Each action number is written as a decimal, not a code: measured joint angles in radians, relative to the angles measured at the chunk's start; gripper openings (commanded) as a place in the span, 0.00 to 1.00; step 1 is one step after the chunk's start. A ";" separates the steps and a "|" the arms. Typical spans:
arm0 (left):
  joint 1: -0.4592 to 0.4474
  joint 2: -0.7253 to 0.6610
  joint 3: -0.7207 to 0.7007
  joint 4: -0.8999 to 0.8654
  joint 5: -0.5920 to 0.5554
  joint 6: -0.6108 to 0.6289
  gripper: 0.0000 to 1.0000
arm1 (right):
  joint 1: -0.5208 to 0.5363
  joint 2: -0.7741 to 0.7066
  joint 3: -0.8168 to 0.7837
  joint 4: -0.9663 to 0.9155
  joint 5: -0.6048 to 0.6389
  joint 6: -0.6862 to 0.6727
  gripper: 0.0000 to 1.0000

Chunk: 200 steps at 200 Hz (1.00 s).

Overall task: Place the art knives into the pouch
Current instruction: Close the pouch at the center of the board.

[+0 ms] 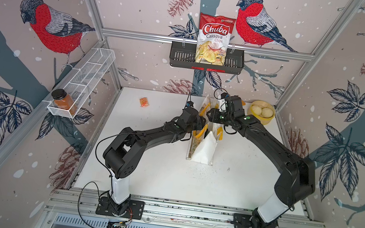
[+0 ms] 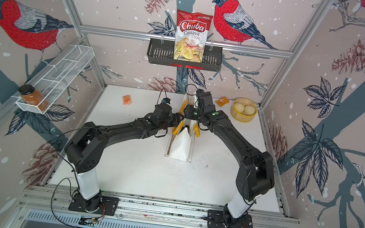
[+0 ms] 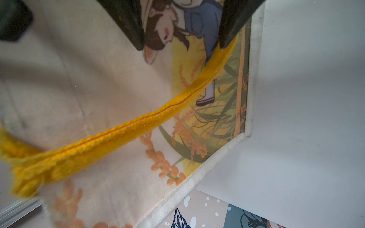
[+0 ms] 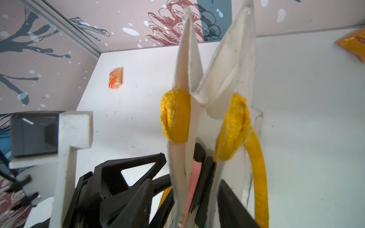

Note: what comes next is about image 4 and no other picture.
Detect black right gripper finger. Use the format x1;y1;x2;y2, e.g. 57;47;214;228
217;180;260;228

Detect orange sachet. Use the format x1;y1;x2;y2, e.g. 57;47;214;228
336;28;365;63

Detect orange snack packet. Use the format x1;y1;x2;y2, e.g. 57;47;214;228
108;67;123;90

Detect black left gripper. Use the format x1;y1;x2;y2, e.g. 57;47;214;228
62;153;166;228

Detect pink art knife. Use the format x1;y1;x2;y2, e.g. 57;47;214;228
181;160;202;228

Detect white tote pouch yellow handles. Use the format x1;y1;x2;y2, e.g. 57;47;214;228
152;1;270;228

